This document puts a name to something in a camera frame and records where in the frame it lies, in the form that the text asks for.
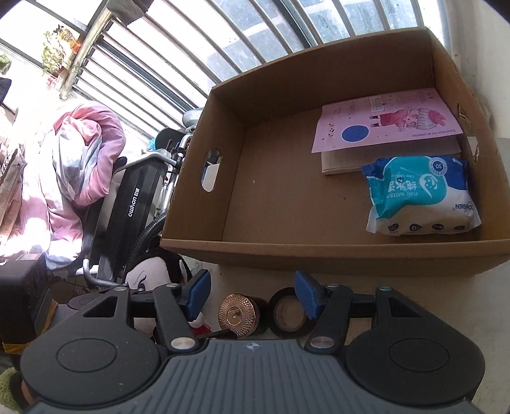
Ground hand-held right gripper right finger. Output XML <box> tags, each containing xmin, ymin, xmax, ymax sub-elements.
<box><xmin>294</xmin><ymin>269</ymin><xmax>429</xmax><ymax>354</ymax></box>

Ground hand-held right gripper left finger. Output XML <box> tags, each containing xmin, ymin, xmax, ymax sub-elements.
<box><xmin>82</xmin><ymin>269</ymin><xmax>212</xmax><ymax>353</ymax></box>

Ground black tape roll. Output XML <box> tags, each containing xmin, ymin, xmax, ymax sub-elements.
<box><xmin>268</xmin><ymin>287</ymin><xmax>319</xmax><ymax>339</ymax></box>

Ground gold lid round jar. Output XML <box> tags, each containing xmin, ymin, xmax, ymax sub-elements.
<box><xmin>218</xmin><ymin>293</ymin><xmax>268</xmax><ymax>337</ymax></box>

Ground black-haired plush doll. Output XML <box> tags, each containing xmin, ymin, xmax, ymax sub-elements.
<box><xmin>125</xmin><ymin>255</ymin><xmax>212</xmax><ymax>339</ymax></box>

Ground brown cardboard box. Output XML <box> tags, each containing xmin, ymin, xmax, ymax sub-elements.
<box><xmin>159</xmin><ymin>27</ymin><xmax>510</xmax><ymax>277</ymax></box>

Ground teal wet wipes pack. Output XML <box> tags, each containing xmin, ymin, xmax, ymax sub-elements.
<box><xmin>361</xmin><ymin>156</ymin><xmax>482</xmax><ymax>236</ymax></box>

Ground beige plastic desktop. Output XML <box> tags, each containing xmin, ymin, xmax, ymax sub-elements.
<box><xmin>191</xmin><ymin>261</ymin><xmax>510</xmax><ymax>414</ymax></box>

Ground black wheelchair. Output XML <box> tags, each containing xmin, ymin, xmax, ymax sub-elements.
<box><xmin>82</xmin><ymin>107</ymin><xmax>208</xmax><ymax>289</ymax></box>

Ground pink white bedding pile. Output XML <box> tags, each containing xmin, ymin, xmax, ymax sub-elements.
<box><xmin>22</xmin><ymin>100</ymin><xmax>127</xmax><ymax>271</ymax></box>

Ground black speaker box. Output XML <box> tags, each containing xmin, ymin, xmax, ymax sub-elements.
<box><xmin>0</xmin><ymin>255</ymin><xmax>54</xmax><ymax>331</ymax></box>

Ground green fuzzy item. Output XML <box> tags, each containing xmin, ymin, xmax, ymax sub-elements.
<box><xmin>0</xmin><ymin>366</ymin><xmax>25</xmax><ymax>412</ymax></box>

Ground beige brown coat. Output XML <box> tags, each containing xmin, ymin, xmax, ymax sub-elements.
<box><xmin>0</xmin><ymin>143</ymin><xmax>30</xmax><ymax>255</ymax></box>

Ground metal window railing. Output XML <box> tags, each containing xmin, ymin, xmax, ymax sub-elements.
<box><xmin>0</xmin><ymin>0</ymin><xmax>451</xmax><ymax>136</ymax></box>

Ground shiny metal pole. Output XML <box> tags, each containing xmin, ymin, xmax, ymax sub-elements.
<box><xmin>59</xmin><ymin>8</ymin><xmax>116</xmax><ymax>100</ymax></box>

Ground potted plants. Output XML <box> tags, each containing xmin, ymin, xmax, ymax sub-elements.
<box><xmin>40</xmin><ymin>26</ymin><xmax>80</xmax><ymax>78</ymax></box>

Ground grey hanging cloth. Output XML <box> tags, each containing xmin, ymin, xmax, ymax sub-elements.
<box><xmin>107</xmin><ymin>0</ymin><xmax>154</xmax><ymax>20</ymax></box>

